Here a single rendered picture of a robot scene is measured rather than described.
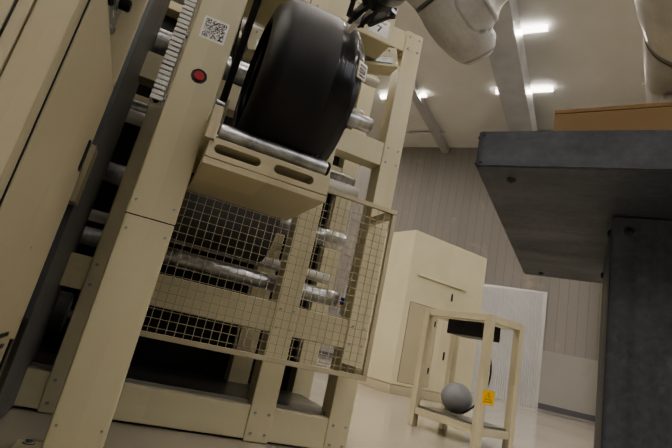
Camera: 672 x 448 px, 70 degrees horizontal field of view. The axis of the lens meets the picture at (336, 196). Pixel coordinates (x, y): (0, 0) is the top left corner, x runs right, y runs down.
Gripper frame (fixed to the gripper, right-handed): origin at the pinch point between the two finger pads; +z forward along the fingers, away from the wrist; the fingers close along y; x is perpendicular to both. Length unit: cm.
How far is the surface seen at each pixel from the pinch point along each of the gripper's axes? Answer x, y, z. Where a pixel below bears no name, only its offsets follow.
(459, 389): 116, -187, 160
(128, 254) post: 75, 35, 19
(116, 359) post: 100, 29, 16
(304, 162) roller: 36.7, -2.6, 17.5
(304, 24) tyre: 0.3, 10.5, 11.8
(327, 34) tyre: 0.1, 3.3, 11.9
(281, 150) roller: 35.7, 4.9, 17.4
